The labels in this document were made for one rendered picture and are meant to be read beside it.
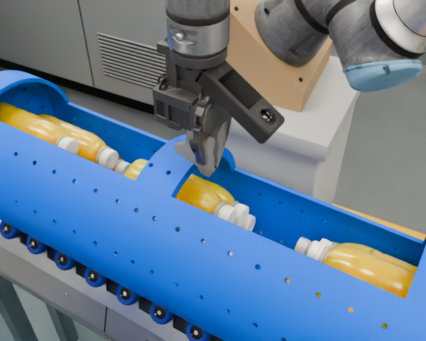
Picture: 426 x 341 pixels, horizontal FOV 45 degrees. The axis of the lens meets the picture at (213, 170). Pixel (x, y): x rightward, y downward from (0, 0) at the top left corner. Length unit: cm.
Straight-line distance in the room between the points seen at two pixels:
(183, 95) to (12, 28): 267
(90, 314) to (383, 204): 176
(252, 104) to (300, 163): 40
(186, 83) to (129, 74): 217
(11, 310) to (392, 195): 177
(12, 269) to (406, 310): 81
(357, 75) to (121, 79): 215
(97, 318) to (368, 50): 70
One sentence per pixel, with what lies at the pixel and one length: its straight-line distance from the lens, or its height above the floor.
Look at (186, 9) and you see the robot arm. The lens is 59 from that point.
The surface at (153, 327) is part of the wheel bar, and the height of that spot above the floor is 92.
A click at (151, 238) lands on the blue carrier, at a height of 118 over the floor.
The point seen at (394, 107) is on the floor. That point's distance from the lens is 318.
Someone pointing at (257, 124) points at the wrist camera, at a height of 137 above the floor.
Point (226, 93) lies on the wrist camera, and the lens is 63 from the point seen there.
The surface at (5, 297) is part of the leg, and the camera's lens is 157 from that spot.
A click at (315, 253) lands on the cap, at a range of 76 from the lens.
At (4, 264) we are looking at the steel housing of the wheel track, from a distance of 119.
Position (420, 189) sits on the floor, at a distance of 268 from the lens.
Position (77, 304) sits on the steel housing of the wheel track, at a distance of 108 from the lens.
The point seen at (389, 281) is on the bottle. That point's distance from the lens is 74.
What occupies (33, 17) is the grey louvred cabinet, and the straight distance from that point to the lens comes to 312.
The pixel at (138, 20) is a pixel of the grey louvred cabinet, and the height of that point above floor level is 59.
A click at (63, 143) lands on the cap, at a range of 95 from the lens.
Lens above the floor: 175
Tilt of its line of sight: 43 degrees down
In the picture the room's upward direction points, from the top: straight up
